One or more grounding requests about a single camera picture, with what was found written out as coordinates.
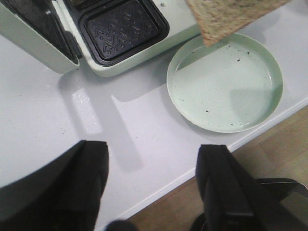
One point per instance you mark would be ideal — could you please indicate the light green round plate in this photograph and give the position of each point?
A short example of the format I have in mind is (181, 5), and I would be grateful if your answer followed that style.
(229, 87)

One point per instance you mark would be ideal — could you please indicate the white bread slice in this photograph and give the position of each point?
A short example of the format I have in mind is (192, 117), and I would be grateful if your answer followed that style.
(218, 19)

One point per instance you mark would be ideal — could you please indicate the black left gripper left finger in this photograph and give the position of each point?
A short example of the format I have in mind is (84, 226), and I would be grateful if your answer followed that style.
(64, 195)

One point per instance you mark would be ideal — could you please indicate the green breakfast maker lid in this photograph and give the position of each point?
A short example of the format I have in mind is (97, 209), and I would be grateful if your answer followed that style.
(39, 27)

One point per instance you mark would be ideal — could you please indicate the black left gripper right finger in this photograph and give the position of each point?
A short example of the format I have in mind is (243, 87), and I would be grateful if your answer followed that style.
(235, 201)

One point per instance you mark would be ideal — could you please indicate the green breakfast maker base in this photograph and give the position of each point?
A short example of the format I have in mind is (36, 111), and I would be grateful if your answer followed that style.
(116, 35)

